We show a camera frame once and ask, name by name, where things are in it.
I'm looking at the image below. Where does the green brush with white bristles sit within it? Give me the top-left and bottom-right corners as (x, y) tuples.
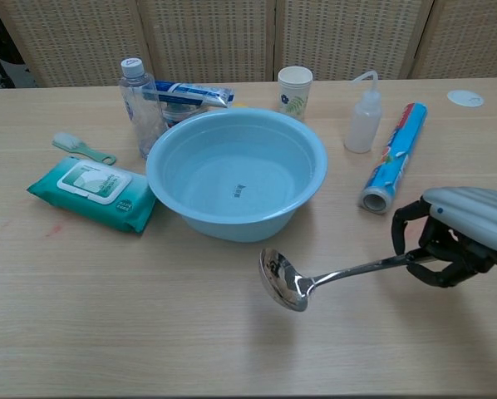
(52, 131), (118, 165)

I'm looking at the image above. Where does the blue white toothpaste tube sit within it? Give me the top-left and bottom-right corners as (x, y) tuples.
(154, 79), (236, 109)

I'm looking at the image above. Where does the white round grommet cover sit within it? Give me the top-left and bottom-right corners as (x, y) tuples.
(446, 88), (485, 109)

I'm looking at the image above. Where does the blue cling film roll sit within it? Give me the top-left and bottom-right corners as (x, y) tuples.
(359, 101), (429, 215)

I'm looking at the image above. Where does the white squeeze wash bottle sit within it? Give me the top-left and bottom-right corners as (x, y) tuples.
(343, 70), (383, 154)

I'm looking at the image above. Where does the green wet wipes pack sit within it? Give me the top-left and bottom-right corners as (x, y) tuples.
(27, 155), (157, 235)

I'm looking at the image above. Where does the clear round jar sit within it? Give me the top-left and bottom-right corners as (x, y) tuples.
(161, 103), (204, 130)

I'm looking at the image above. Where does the light blue plastic basin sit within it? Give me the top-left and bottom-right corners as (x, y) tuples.
(145, 107), (329, 244)

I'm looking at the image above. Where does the clear plastic bottle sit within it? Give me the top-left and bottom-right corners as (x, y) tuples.
(119, 57), (169, 160)

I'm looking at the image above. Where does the woven folding screen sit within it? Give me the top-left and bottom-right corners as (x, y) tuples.
(0, 0), (497, 88)

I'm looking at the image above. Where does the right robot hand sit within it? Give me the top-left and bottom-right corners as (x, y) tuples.
(391, 186), (497, 288)

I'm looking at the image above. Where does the paper cup with floral print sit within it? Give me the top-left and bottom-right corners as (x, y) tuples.
(278, 66), (314, 121)

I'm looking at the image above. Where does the steel ladle with black handle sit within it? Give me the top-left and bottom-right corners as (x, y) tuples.
(258, 248), (437, 313)

